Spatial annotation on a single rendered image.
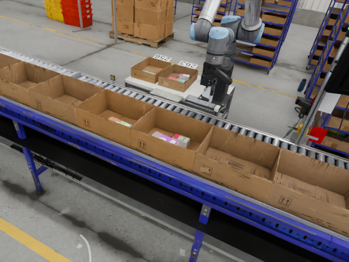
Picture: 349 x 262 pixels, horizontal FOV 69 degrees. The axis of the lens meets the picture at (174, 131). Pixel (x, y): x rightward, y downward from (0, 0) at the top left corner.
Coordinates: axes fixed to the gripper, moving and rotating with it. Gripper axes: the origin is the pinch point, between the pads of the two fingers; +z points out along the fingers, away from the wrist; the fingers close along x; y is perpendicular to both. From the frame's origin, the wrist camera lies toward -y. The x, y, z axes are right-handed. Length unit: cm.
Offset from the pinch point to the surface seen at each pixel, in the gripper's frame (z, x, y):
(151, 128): 30.0, -7.8, 35.4
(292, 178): 35, 7, -53
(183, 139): 28.2, 0.3, 12.8
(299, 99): 9, -53, -59
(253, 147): 23.4, 1.6, -28.3
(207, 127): 18.7, -3.4, -0.7
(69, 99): 27, -21, 103
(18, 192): 117, -2, 152
